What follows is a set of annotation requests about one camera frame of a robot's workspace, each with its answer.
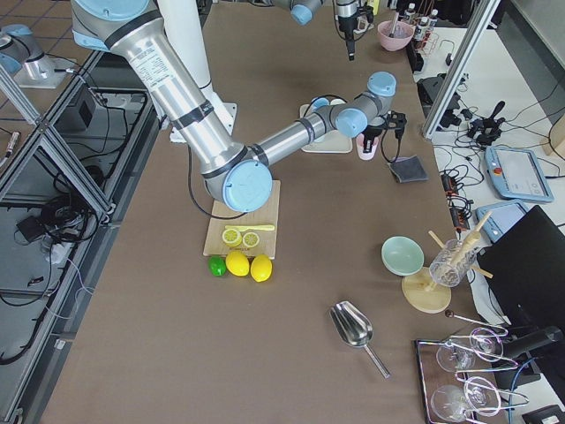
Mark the aluminium frame post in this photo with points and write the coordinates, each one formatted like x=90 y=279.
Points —
x=476 y=27

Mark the green bowl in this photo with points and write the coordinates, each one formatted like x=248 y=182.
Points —
x=402 y=256

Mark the pink bowl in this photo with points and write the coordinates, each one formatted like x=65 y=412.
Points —
x=394 y=41

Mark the yellow plastic knife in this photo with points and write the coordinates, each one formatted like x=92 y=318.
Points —
x=258 y=227

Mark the whole lemon upper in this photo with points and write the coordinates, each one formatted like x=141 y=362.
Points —
x=261 y=268

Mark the wine glass lower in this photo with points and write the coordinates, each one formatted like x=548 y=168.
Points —
x=455 y=404

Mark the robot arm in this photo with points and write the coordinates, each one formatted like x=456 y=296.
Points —
x=303 y=11
x=155 y=38

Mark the black laptop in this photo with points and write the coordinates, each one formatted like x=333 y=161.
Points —
x=527 y=263

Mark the pink plastic cup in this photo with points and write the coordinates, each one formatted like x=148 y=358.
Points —
x=366 y=147

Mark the metal scoop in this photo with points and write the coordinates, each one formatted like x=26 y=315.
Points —
x=356 y=330

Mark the wooden cup stand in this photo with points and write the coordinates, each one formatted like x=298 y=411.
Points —
x=427 y=296

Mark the grey folded cloth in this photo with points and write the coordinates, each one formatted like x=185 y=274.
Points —
x=408 y=169

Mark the metal handle in bowl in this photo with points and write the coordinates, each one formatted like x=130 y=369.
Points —
x=393 y=23

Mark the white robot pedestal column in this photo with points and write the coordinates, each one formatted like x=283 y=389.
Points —
x=207 y=66

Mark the blue plastic cup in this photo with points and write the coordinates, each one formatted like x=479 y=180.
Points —
x=320 y=102

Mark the green lime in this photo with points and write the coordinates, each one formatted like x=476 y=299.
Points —
x=217 y=265

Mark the beige rectangular tray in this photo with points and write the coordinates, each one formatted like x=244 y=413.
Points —
x=330 y=143

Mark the whole lemon lower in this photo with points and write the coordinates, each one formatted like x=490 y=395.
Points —
x=237 y=263

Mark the upper lemon slice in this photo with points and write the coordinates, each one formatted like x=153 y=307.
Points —
x=250 y=239

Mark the blue teach pendant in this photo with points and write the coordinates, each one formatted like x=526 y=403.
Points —
x=516 y=174
x=504 y=215

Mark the wine glass upper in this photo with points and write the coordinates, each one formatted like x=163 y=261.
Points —
x=459 y=352

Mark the whole lemon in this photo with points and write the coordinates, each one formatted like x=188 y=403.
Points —
x=261 y=268
x=237 y=263

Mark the wine glass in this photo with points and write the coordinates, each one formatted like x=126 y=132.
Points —
x=455 y=404
x=459 y=352

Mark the clear glass on stand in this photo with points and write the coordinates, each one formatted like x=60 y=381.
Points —
x=448 y=269

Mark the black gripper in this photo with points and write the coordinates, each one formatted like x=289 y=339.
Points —
x=345 y=22
x=373 y=131

